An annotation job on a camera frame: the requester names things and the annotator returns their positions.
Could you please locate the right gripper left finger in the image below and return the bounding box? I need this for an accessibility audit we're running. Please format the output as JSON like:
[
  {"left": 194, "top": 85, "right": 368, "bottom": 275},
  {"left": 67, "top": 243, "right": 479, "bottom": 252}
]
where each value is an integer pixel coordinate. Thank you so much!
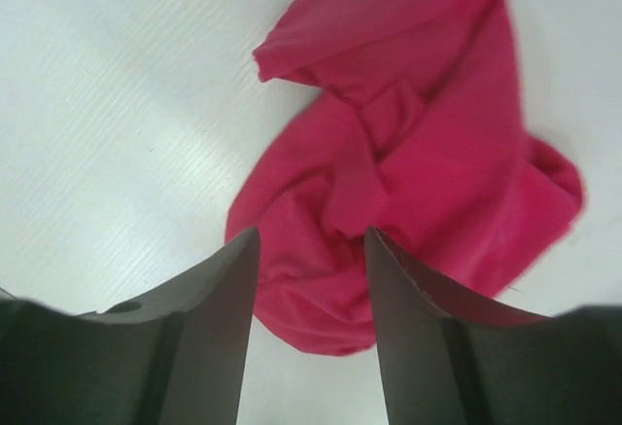
[{"left": 1, "top": 228, "right": 260, "bottom": 424}]

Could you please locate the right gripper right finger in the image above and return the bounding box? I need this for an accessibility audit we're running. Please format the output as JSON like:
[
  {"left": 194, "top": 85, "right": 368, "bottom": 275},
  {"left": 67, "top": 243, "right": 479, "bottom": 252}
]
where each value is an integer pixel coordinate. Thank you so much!
[{"left": 364, "top": 229, "right": 621, "bottom": 424}]

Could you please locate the pink t shirt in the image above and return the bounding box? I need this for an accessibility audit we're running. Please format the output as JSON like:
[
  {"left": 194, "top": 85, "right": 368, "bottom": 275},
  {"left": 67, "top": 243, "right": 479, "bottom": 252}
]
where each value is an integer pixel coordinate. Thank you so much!
[{"left": 225, "top": 0, "right": 584, "bottom": 356}]

